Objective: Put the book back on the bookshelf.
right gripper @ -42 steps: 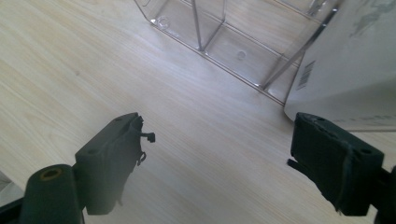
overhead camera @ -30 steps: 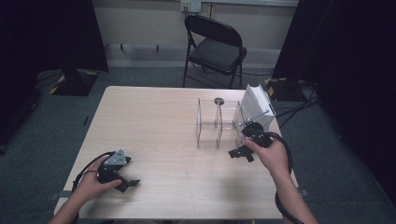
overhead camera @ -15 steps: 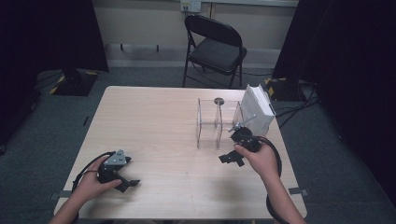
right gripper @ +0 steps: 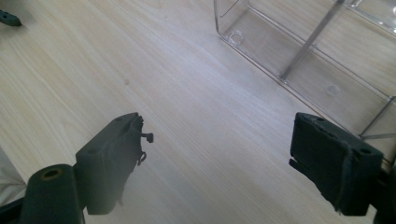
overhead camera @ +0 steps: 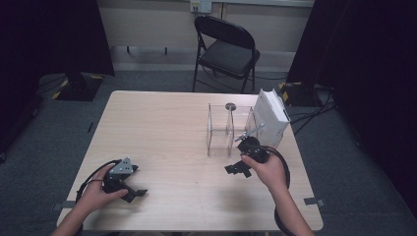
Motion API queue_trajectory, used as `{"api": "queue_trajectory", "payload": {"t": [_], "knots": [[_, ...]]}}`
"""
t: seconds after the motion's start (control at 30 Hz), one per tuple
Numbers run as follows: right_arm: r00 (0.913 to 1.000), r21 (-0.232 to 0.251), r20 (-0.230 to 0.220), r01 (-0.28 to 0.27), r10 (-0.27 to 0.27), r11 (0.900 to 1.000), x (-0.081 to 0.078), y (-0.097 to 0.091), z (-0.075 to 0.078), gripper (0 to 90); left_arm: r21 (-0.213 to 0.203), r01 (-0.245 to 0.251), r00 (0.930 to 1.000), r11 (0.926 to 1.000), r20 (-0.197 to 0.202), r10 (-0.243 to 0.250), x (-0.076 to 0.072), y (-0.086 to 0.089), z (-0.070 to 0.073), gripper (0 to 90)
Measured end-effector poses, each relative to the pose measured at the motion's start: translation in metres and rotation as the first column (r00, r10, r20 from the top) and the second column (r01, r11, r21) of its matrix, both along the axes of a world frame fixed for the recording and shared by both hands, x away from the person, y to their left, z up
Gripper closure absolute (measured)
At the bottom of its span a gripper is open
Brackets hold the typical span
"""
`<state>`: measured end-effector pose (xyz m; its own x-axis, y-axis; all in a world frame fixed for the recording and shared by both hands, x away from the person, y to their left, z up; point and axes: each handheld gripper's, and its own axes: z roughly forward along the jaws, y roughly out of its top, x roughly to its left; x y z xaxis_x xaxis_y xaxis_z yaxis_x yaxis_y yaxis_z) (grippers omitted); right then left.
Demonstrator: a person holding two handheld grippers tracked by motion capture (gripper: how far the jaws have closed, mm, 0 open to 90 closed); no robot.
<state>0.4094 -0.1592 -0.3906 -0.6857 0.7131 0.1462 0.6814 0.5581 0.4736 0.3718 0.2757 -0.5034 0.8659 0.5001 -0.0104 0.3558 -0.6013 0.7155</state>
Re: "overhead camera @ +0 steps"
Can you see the person's right hand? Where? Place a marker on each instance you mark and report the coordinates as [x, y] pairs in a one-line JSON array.
[[270, 173]]

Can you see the person's left hand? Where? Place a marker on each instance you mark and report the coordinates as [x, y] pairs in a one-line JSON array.
[[93, 196]]

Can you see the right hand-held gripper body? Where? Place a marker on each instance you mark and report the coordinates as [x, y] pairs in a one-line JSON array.
[[255, 149]]

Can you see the small black floor piece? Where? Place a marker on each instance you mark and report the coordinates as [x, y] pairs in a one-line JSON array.
[[90, 127]]

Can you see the black stand base yellow stripes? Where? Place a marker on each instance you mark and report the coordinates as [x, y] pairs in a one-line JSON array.
[[300, 96], [80, 88]]

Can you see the clear acrylic book rack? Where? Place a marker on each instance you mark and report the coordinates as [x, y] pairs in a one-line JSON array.
[[218, 131]]

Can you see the white box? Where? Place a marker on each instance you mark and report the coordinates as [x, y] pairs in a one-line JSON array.
[[270, 114]]

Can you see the black folding chair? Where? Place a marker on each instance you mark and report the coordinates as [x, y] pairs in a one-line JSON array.
[[226, 57]]

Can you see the white wall socket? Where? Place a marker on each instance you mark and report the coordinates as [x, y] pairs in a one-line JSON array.
[[201, 6]]

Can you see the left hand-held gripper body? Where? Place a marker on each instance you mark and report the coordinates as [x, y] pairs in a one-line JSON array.
[[118, 180]]

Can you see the round grey disc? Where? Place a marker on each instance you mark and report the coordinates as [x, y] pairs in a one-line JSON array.
[[230, 106]]

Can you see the black curtain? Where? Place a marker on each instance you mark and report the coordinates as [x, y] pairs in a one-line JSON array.
[[49, 36], [367, 82]]

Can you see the small black wall bracket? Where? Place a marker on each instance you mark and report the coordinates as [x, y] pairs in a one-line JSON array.
[[166, 50]]

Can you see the grey tape strip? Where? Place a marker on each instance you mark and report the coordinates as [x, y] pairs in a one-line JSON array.
[[314, 201], [64, 205]]

